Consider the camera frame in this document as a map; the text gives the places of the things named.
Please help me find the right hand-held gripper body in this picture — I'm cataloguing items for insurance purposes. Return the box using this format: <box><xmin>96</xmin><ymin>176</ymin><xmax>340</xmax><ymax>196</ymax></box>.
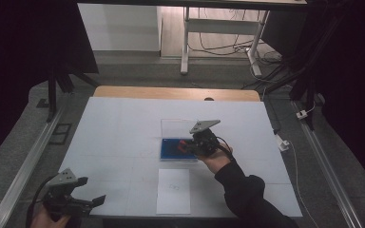
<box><xmin>188</xmin><ymin>119</ymin><xmax>221</xmax><ymax>157</ymax></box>

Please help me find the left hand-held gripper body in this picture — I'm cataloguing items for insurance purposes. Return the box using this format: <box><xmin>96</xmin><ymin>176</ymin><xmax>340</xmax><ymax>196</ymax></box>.
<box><xmin>42</xmin><ymin>168</ymin><xmax>93</xmax><ymax>220</ymax></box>

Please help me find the blue case with clear lid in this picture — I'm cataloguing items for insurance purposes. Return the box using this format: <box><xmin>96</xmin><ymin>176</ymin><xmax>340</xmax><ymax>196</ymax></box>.
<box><xmin>160</xmin><ymin>118</ymin><xmax>200</xmax><ymax>162</ymax></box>

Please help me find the person's right hand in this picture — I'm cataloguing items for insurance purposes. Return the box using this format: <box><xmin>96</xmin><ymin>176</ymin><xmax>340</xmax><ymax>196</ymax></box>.
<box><xmin>198</xmin><ymin>142</ymin><xmax>235</xmax><ymax>175</ymax></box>

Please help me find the person's left hand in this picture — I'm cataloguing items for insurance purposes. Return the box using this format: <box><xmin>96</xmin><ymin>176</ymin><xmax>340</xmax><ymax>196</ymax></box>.
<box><xmin>29</xmin><ymin>205</ymin><xmax>72</xmax><ymax>228</ymax></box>

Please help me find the white paper sheet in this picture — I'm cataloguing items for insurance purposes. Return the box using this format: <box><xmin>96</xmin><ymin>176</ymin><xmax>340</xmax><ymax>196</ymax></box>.
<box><xmin>156</xmin><ymin>168</ymin><xmax>192</xmax><ymax>216</ymax></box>

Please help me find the wooden table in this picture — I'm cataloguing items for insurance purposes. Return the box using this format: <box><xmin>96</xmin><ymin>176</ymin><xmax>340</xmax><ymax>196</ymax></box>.
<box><xmin>92</xmin><ymin>85</ymin><xmax>261</xmax><ymax>103</ymax></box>

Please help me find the large white table cover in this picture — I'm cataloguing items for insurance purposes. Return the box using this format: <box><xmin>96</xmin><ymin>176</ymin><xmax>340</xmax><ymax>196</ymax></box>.
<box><xmin>58</xmin><ymin>96</ymin><xmax>304</xmax><ymax>220</ymax></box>

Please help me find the white power adapter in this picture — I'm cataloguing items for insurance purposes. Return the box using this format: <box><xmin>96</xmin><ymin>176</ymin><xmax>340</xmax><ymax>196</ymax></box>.
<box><xmin>277</xmin><ymin>139</ymin><xmax>291</xmax><ymax>153</ymax></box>

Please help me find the black tripod stand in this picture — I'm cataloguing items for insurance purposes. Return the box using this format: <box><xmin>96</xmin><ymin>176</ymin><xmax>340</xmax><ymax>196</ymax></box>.
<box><xmin>45</xmin><ymin>61</ymin><xmax>100</xmax><ymax>124</ymax></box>

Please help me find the white plug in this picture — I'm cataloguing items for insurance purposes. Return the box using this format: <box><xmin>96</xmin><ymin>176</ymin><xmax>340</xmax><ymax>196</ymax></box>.
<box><xmin>296</xmin><ymin>104</ymin><xmax>317</xmax><ymax>121</ymax></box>

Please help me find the black metal stand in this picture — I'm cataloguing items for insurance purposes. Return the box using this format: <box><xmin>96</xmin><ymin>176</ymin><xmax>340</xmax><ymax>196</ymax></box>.
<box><xmin>265</xmin><ymin>9</ymin><xmax>341</xmax><ymax>131</ymax></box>

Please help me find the dark curtain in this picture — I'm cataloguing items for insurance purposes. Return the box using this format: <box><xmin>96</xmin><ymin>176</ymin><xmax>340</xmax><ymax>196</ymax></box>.
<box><xmin>261</xmin><ymin>0</ymin><xmax>365</xmax><ymax>198</ymax></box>
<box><xmin>0</xmin><ymin>0</ymin><xmax>100</xmax><ymax>170</ymax></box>

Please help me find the white cabinet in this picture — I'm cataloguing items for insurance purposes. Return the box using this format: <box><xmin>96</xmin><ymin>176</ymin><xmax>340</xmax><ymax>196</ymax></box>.
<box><xmin>77</xmin><ymin>3</ymin><xmax>163</xmax><ymax>53</ymax></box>

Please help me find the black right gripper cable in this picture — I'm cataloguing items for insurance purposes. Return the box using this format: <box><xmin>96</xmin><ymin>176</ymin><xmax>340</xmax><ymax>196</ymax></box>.
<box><xmin>216</xmin><ymin>136</ymin><xmax>236</xmax><ymax>161</ymax></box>

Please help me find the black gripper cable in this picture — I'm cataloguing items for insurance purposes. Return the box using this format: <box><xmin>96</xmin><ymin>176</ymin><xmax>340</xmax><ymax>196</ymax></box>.
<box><xmin>25</xmin><ymin>175</ymin><xmax>56</xmax><ymax>228</ymax></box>
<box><xmin>216</xmin><ymin>136</ymin><xmax>236</xmax><ymax>161</ymax></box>

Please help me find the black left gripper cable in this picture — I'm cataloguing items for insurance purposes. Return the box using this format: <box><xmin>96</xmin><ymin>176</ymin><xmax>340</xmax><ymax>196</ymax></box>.
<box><xmin>25</xmin><ymin>175</ymin><xmax>56</xmax><ymax>228</ymax></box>

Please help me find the aluminium rail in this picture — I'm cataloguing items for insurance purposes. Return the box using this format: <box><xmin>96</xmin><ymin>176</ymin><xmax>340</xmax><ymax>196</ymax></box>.
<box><xmin>0</xmin><ymin>105</ymin><xmax>67</xmax><ymax>228</ymax></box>
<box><xmin>290</xmin><ymin>100</ymin><xmax>365</xmax><ymax>228</ymax></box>

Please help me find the black floor socket frame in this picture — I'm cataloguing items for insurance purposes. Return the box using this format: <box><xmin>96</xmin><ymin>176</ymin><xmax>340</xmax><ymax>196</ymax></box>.
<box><xmin>48</xmin><ymin>123</ymin><xmax>73</xmax><ymax>146</ymax></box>

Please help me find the thin white cable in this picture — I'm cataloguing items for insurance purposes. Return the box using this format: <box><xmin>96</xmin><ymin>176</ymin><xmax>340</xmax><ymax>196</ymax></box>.
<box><xmin>285</xmin><ymin>140</ymin><xmax>320</xmax><ymax>228</ymax></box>

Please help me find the bundle of dark floor cables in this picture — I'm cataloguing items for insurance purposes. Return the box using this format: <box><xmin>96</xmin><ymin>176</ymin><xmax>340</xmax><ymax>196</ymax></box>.
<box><xmin>188</xmin><ymin>9</ymin><xmax>283</xmax><ymax>66</ymax></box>

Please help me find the white desk frame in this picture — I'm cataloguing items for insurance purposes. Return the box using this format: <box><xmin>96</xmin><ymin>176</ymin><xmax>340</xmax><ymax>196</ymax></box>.
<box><xmin>180</xmin><ymin>7</ymin><xmax>271</xmax><ymax>78</ymax></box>

